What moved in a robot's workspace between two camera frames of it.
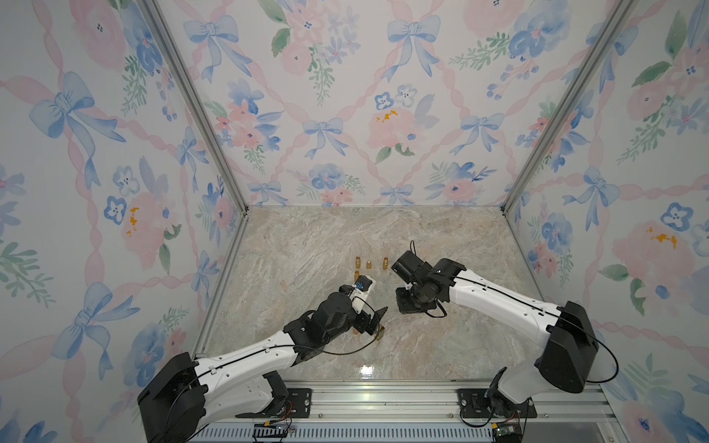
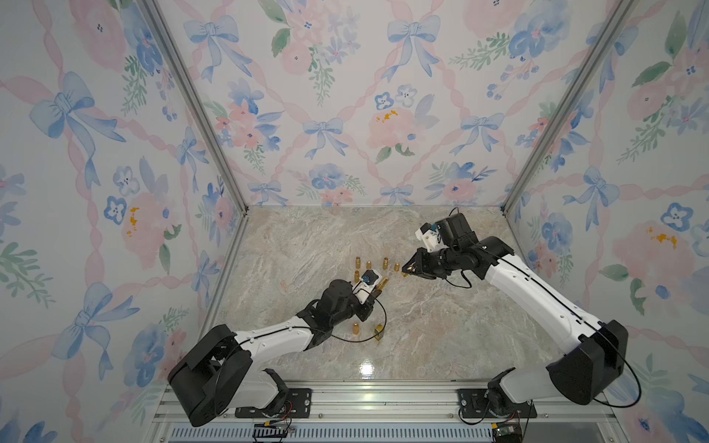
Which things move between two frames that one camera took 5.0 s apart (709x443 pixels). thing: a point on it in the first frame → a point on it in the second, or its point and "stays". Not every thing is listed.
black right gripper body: [412, 299] → [438, 261]
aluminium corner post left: [158, 20] stays
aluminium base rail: [587, 403] stays
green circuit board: [506, 435] stays
